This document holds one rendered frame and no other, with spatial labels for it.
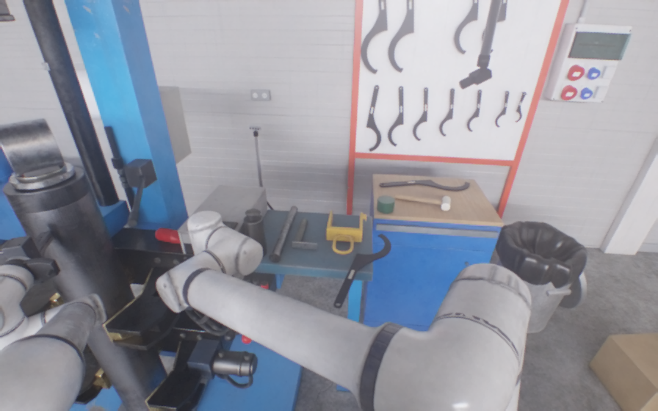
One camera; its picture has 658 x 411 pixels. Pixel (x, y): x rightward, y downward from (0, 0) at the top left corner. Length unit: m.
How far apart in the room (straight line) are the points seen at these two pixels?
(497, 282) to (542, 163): 2.87
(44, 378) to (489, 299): 0.56
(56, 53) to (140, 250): 0.77
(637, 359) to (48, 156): 2.87
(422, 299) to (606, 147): 2.13
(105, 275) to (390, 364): 1.14
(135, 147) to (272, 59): 1.62
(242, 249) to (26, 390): 0.44
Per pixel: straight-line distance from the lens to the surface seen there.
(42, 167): 1.25
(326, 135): 2.91
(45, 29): 1.55
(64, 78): 1.56
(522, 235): 2.69
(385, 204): 1.83
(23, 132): 1.23
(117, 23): 1.45
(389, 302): 2.29
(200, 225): 0.87
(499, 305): 0.49
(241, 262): 0.78
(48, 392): 0.54
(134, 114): 1.50
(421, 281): 2.17
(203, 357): 1.71
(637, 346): 2.68
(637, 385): 2.59
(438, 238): 1.97
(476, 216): 2.01
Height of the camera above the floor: 1.89
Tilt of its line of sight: 30 degrees down
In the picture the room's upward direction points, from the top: 1 degrees clockwise
